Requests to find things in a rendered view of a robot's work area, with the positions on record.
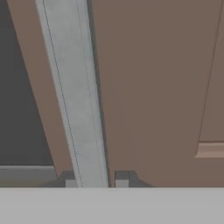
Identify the grey skirting strip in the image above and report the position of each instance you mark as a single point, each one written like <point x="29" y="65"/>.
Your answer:
<point x="26" y="175"/>

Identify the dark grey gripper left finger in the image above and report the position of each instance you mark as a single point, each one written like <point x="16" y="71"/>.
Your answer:
<point x="68" y="178"/>

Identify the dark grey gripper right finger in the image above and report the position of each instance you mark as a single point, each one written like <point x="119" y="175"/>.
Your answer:
<point x="125" y="177"/>

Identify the brown cabinet door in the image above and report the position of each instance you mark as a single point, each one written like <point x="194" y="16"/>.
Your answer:
<point x="151" y="87"/>

